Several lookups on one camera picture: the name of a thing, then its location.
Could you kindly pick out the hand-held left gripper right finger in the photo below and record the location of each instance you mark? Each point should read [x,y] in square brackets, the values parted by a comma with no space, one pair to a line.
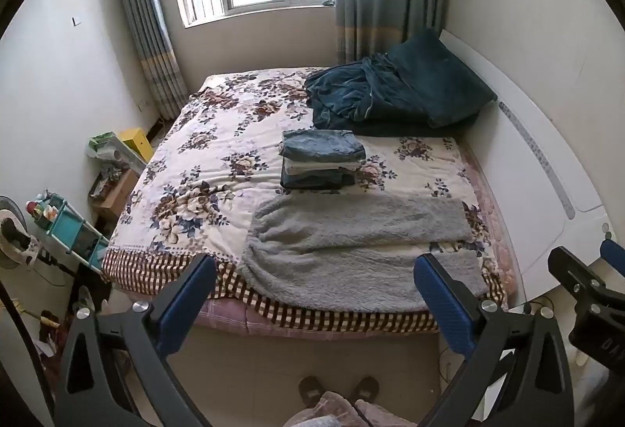
[445,310]

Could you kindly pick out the small brown cardboard box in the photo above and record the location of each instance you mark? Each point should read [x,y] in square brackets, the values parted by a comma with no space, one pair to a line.
[114,195]

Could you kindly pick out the dark slipper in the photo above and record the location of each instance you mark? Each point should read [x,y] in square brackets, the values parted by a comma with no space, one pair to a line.
[310,390]
[365,389]

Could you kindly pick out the dark teal pillow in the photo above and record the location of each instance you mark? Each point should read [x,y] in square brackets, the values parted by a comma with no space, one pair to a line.
[439,75]

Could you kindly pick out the green and white plastic bag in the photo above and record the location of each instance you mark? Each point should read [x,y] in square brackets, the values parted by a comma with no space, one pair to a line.
[110,148]

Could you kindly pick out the white standing fan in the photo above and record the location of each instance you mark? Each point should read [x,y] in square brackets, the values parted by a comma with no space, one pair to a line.
[12,236]

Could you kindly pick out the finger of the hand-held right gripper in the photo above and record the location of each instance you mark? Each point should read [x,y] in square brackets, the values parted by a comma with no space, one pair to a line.
[573,268]
[614,253]

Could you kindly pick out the white headboard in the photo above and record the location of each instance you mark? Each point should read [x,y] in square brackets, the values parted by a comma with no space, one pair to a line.
[527,153]

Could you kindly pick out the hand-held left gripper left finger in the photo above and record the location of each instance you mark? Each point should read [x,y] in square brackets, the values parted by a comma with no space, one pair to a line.
[181,310]

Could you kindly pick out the folded dark pants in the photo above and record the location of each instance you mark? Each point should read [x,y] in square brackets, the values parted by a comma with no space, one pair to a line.
[312,181]

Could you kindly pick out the yellow box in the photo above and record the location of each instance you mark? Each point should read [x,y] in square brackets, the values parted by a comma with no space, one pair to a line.
[136,144]

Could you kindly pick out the folded blue jeans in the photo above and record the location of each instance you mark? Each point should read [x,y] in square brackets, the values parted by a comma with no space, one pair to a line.
[320,144]

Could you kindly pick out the dark teal crumpled blanket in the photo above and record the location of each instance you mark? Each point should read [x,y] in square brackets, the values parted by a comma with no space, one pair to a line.
[356,95]

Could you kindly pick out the teal storage cart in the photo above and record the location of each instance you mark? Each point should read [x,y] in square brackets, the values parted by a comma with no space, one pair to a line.
[68,227]

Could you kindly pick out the folded light grey pants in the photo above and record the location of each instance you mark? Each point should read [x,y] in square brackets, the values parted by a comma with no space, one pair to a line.
[317,165]

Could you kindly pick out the grey fluffy pants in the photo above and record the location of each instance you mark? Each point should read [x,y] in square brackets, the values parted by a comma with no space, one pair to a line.
[342,251]

